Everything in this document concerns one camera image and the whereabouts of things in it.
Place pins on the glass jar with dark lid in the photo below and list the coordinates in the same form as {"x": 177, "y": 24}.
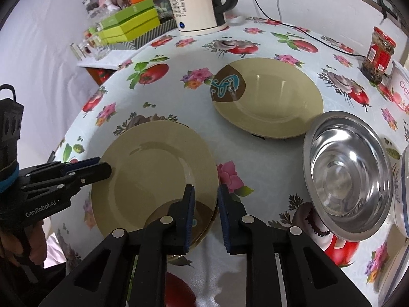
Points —
{"x": 92, "y": 8}

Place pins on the person's left hand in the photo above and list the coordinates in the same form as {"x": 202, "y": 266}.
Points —
{"x": 38, "y": 243}

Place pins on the lime green box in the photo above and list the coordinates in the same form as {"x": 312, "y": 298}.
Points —
{"x": 134, "y": 22}
{"x": 137, "y": 33}

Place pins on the stainless steel bowl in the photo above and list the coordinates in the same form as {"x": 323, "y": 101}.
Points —
{"x": 345, "y": 179}

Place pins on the red label sauce jar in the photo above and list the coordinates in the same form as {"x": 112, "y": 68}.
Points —
{"x": 378, "y": 57}

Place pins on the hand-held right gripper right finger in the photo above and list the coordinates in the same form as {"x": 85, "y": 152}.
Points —
{"x": 223, "y": 217}

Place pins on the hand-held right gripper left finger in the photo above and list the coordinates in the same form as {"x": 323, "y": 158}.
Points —
{"x": 190, "y": 217}

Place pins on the white yogurt tub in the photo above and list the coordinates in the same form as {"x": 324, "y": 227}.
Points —
{"x": 402, "y": 86}

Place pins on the cream electric kettle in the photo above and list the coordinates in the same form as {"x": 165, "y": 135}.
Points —
{"x": 195, "y": 3}

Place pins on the dark green box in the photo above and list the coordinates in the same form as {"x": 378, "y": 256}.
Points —
{"x": 127, "y": 11}

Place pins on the clear glass cup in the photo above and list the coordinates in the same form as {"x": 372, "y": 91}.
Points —
{"x": 100, "y": 51}

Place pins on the striped storage box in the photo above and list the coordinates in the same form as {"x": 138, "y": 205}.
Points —
{"x": 150, "y": 40}

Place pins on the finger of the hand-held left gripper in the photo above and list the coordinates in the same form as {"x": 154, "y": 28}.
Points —
{"x": 75, "y": 165}
{"x": 96, "y": 171}

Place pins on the olive green plate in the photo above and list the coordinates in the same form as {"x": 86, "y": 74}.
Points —
{"x": 143, "y": 172}
{"x": 200, "y": 241}
{"x": 274, "y": 102}

